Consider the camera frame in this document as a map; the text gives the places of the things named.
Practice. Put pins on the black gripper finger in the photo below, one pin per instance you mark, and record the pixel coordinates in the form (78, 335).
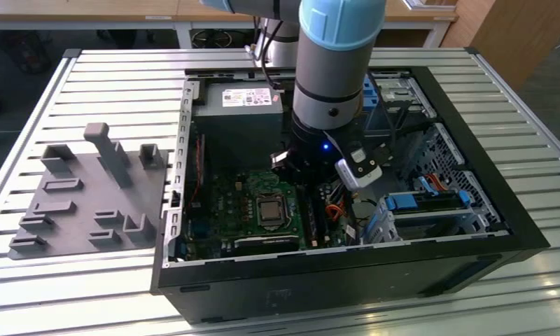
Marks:
(286, 164)

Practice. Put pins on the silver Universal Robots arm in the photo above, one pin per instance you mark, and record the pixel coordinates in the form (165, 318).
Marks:
(328, 70)

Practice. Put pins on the grey power supply unit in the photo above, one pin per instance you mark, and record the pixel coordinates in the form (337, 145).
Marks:
(233, 140)

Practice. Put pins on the CPU in silver socket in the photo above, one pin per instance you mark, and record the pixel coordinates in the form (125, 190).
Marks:
(269, 213)

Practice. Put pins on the green motherboard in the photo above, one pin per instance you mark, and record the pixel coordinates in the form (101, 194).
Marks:
(233, 196)

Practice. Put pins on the blue drive bay latch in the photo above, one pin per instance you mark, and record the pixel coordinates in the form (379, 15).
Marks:
(369, 91)

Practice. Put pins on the black graphics card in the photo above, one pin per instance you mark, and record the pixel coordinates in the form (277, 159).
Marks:
(265, 243)

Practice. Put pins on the silver drive cage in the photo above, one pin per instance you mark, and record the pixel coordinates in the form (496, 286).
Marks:
(401, 101)

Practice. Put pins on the blue plastic lever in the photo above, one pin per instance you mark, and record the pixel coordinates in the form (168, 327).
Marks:
(369, 227)

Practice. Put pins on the hard disk in blue carrier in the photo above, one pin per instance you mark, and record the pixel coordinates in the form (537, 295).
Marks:
(415, 202)

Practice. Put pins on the black PC case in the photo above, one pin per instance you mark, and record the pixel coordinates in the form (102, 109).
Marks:
(336, 280)

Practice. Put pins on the round black fan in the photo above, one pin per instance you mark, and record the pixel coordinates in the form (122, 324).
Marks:
(218, 36)

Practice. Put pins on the grey parts rack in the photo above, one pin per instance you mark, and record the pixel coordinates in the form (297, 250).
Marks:
(88, 206)

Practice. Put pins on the wooden cabinet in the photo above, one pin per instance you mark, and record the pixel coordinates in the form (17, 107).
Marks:
(517, 35)

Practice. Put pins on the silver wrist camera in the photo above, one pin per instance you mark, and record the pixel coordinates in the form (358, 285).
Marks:
(358, 171)

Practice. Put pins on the wooden desk white frame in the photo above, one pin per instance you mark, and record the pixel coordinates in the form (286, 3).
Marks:
(97, 14)

